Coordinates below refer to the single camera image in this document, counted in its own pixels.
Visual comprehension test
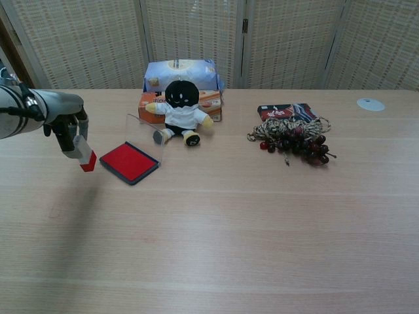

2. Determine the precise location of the red ink pad with lid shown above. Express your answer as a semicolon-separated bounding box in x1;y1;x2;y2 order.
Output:
99;113;166;186

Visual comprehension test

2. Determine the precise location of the brown wooden board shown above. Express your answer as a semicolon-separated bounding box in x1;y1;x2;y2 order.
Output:
0;16;36;90

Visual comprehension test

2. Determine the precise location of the white round disc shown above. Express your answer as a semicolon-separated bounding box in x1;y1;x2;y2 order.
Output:
356;97;386;113

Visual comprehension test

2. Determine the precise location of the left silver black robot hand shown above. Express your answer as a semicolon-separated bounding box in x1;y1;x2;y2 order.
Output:
34;90;90;162

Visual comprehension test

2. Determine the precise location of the dark red patterned pouch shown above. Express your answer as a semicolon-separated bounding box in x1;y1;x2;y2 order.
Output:
257;103;320;127

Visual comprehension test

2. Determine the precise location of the woven folding screen panel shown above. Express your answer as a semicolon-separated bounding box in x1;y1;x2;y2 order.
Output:
242;0;345;90
322;0;419;90
139;0;247;90
0;0;155;90

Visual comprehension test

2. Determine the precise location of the red and white stamp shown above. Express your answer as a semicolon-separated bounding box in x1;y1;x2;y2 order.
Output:
73;134;98;173

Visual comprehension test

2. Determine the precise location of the blue tissue pack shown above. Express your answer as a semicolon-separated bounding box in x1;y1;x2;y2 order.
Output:
142;58;225;94

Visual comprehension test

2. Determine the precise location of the coiled beige black rope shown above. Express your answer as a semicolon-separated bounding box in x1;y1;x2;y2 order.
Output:
247;116;331;166

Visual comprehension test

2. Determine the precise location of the dark red cherry bunch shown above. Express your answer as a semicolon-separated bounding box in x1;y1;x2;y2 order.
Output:
260;128;338;167

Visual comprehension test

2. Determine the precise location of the orange cardboard box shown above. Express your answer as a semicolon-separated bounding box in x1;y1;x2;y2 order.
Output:
137;90;225;126

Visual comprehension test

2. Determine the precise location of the black-headed plush doll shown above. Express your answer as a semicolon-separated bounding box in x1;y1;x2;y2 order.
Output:
145;79;214;147

